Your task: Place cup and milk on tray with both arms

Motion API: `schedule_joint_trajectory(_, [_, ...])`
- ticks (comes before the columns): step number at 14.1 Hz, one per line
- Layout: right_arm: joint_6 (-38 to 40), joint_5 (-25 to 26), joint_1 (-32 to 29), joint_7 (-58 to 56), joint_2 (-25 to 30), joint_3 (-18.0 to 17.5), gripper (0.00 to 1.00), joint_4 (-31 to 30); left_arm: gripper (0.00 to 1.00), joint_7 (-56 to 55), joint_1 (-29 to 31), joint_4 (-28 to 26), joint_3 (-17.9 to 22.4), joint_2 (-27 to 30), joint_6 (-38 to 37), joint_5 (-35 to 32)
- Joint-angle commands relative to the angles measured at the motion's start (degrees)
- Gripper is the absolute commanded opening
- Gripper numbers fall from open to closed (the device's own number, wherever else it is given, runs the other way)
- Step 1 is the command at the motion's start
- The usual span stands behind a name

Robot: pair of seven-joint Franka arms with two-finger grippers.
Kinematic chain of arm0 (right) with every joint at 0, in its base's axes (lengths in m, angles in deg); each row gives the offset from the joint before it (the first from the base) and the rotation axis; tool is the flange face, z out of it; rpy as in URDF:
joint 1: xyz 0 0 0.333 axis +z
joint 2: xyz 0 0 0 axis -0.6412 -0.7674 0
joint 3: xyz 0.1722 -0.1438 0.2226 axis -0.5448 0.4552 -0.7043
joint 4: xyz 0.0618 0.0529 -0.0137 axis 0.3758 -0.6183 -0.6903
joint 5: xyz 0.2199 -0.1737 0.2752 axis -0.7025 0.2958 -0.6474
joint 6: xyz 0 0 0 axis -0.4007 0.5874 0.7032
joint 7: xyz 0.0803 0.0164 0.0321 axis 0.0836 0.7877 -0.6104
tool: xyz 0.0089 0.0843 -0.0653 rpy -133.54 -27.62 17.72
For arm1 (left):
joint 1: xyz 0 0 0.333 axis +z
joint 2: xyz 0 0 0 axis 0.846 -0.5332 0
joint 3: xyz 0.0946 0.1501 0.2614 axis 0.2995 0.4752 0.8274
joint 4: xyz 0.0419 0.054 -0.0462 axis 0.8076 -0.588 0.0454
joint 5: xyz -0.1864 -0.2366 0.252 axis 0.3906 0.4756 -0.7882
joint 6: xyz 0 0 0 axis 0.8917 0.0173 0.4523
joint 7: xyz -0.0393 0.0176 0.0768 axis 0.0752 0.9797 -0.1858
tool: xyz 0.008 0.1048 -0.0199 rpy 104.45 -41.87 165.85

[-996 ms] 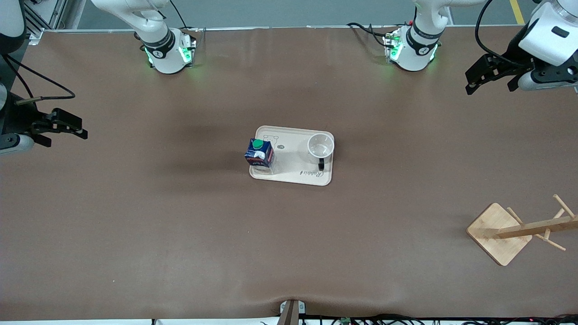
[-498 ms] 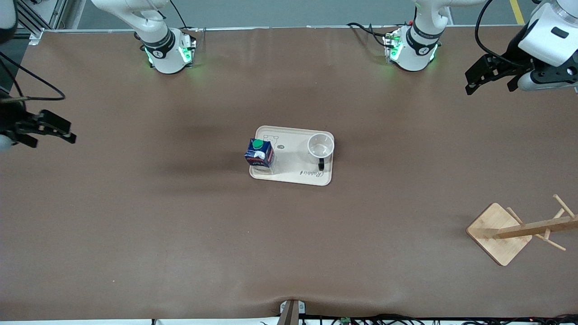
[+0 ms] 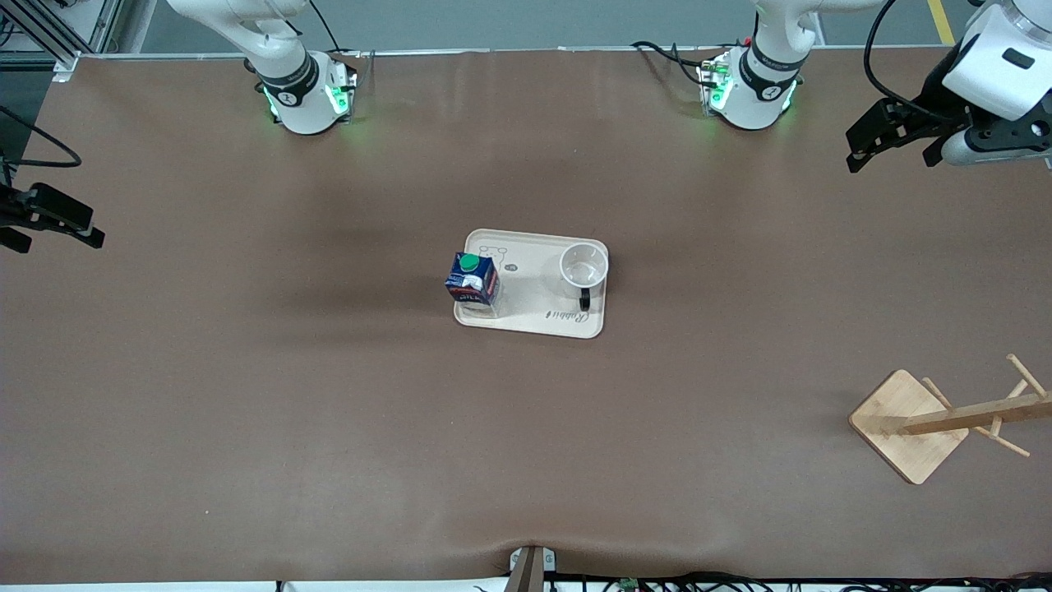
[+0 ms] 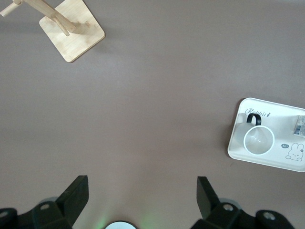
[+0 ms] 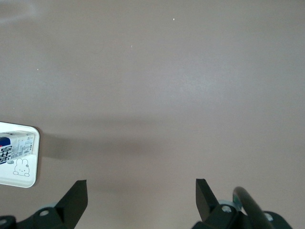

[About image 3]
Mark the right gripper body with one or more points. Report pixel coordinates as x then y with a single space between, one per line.
18 206

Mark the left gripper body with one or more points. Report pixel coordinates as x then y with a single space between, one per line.
934 104

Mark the blue milk carton green cap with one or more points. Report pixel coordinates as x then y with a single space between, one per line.
472 288

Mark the wooden cup stand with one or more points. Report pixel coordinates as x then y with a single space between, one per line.
904 427

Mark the cream plastic tray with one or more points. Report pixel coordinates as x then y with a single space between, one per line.
534 308

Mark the yellow floor tape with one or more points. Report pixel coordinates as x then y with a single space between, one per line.
943 20

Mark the aluminium frame profile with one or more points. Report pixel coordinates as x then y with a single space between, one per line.
103 25

